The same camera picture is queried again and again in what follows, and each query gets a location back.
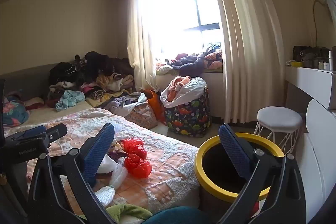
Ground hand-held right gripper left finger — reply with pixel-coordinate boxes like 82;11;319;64
28;123;116;224

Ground floral pink storage bag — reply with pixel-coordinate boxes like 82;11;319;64
125;103;158;130

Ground white plastic bag of clothes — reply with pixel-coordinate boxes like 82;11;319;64
160;76;208;109

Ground orange bag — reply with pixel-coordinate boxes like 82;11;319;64
143;90;167;125

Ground red cloth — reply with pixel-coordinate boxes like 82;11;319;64
25;97;45;110

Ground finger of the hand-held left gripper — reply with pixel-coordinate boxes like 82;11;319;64
5;125;47;141
39;123;68;148

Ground white and purple clothes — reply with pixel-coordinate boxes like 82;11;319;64
105;93;147;116

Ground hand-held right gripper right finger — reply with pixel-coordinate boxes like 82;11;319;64
218;123;306;224

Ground red plastic bag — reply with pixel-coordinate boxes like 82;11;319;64
123;138;153;178

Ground pile of mixed clothes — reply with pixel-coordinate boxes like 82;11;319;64
47;51;135;109

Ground heap of jackets and bedding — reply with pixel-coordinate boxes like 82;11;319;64
156;43;223;75

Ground white foam fruit net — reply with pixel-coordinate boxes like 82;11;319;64
94;164;129;207

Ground grey headboard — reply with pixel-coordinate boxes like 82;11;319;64
0;63;63;102

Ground green cloth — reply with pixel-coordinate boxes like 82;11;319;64
106;204;153;224

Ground wide cream curtain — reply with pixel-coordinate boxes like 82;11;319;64
201;0;288;125

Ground purple foil wrapper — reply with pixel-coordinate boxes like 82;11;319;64
108;147;127;162

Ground peach quilted blanket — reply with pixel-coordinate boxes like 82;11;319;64
26;108;202;216

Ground narrow cream curtain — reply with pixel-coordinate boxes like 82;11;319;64
127;0;160;93

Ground yellow-rimmed trash bin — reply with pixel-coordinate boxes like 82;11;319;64
195;133;285;224

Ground white dressing table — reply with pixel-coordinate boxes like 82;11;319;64
285;65;336;224

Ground white wire-frame stool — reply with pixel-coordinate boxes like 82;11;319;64
253;106;303;148

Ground person's teal trouser leg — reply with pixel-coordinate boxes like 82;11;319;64
143;207;229;224

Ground floral pillow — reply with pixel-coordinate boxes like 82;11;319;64
3;101;30;126

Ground round vanity mirror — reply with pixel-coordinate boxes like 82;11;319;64
312;0;336;52

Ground dinosaur print storage bag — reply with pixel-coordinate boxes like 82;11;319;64
164;88;213;138

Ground light blue garment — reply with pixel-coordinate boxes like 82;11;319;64
55;90;86;111

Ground dark toiletry bag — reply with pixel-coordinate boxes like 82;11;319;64
293;46;332;69

